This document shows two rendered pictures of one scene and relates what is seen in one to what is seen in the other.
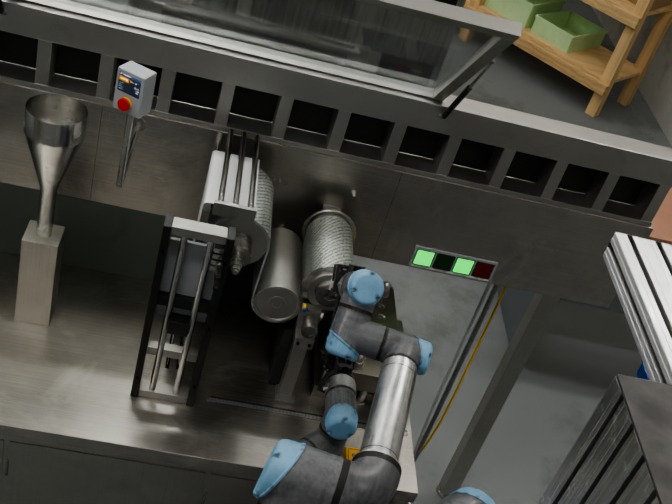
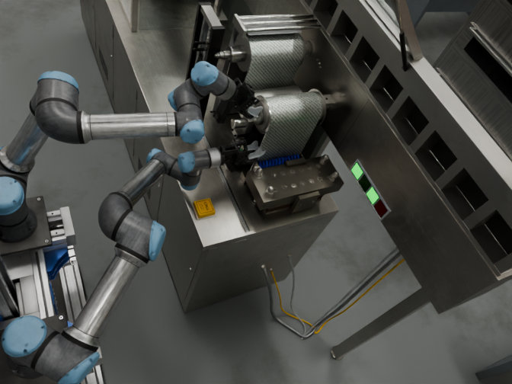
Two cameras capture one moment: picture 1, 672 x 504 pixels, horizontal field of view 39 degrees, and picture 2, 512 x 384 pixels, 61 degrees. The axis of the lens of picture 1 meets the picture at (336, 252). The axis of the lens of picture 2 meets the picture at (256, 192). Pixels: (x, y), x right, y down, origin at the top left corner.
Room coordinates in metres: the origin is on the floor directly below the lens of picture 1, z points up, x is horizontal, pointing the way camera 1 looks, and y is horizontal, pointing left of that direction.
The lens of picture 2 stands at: (1.29, -1.13, 2.42)
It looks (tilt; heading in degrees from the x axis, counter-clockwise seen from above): 52 degrees down; 58
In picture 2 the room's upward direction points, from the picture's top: 25 degrees clockwise
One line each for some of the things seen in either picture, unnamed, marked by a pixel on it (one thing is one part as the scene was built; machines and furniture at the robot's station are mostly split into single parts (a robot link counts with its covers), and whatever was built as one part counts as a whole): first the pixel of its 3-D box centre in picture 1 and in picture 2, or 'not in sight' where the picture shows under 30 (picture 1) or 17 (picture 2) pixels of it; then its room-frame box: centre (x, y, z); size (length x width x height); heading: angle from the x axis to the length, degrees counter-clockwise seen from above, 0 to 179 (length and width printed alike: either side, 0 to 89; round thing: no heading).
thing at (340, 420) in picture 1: (340, 413); (193, 161); (1.62, -0.13, 1.11); 0.11 x 0.08 x 0.09; 12
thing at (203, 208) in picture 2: (357, 461); (204, 208); (1.67, -0.22, 0.91); 0.07 x 0.07 x 0.02; 12
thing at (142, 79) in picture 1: (132, 90); not in sight; (1.78, 0.53, 1.66); 0.07 x 0.07 x 0.10; 76
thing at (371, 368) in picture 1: (368, 334); (295, 180); (2.06, -0.16, 1.00); 0.40 x 0.16 x 0.06; 12
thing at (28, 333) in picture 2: not in sight; (28, 340); (1.07, -0.69, 0.98); 0.13 x 0.12 x 0.14; 145
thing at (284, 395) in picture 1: (297, 356); (236, 142); (1.82, 0.01, 1.05); 0.06 x 0.05 x 0.31; 12
